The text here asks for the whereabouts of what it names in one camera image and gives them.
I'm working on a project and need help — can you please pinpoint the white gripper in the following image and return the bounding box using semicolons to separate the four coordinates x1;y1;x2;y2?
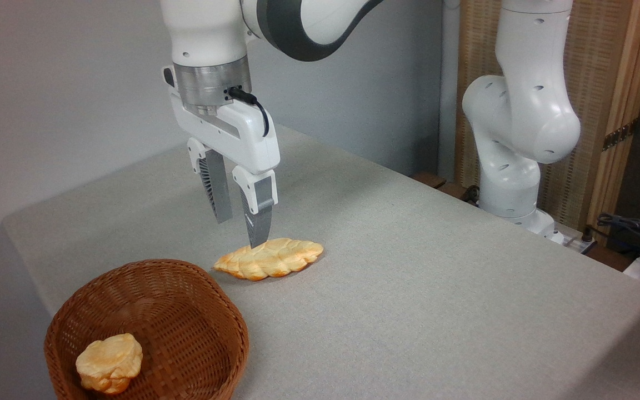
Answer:
162;66;281;249

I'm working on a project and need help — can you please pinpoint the braided bread loaf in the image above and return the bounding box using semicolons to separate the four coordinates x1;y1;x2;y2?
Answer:
213;238;324;282

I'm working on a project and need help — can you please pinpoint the round bread roll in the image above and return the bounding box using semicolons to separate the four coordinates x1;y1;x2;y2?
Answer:
76;333;144;396

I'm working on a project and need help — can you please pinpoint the brown wicker basket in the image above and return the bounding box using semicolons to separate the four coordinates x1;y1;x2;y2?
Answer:
44;259;250;400

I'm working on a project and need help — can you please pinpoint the bamboo folding screen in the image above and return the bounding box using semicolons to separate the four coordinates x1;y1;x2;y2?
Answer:
455;0;640;241

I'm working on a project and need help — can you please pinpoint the metal screen hinge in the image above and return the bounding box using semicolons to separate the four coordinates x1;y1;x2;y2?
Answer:
602;119;638;152

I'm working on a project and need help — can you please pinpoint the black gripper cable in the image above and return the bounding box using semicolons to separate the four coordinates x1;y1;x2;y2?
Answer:
228;86;271;138

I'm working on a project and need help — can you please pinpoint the bundle of dark cables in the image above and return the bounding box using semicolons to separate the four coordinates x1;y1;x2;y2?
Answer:
596;213;640;263

